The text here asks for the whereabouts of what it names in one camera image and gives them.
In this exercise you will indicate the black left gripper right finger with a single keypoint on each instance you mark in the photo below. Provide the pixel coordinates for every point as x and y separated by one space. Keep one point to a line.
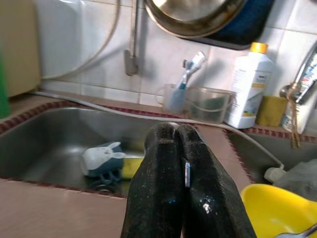
213 203

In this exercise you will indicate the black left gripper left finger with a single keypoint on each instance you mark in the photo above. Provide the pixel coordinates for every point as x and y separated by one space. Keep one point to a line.
156 188

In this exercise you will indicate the yellow plastic bowl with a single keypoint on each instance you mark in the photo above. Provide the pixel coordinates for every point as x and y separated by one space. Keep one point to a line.
272 205

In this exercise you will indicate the blue rabbit cup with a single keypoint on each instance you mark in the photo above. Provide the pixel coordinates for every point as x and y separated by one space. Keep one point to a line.
99 158

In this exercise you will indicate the metal spoon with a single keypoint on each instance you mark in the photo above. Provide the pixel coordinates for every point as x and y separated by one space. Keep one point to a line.
297 233

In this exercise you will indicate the bright yellow sponge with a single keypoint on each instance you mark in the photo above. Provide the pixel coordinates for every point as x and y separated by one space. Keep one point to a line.
131 168

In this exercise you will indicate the steel sink basin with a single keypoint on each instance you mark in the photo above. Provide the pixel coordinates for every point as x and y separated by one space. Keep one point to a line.
252 148
49 138

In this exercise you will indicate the clear plastic bag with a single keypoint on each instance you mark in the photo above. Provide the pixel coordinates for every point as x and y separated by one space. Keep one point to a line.
297 176

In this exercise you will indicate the clear toothbrush cup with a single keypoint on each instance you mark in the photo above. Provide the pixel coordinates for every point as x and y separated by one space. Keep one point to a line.
173 99

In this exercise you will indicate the clear plastic container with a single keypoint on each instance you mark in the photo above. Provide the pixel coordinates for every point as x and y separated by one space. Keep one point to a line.
208 106

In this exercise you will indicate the dark yellow sponge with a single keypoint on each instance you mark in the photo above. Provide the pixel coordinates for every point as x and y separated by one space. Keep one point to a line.
271 111

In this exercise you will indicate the white bottle yellow cap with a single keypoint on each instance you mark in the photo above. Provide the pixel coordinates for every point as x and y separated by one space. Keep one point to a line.
247 86

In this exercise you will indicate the blue white toothbrush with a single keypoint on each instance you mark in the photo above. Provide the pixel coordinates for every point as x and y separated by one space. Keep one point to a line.
198 58
185 65

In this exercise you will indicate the chrome sink faucet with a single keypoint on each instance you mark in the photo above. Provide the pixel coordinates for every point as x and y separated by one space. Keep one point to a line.
292 89

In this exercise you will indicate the white filter tube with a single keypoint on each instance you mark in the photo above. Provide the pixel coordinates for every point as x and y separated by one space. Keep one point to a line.
99 52

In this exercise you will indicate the hanging steel wok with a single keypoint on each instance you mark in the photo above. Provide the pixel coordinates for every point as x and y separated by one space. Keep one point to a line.
193 17

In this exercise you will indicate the hanging dark tray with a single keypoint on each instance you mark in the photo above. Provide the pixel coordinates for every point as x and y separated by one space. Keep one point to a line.
247 27

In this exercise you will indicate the green dish soap bottle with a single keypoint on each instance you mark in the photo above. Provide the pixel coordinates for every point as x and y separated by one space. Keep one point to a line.
3 86

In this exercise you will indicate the beige water filter unit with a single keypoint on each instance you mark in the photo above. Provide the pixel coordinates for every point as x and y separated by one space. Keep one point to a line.
19 49

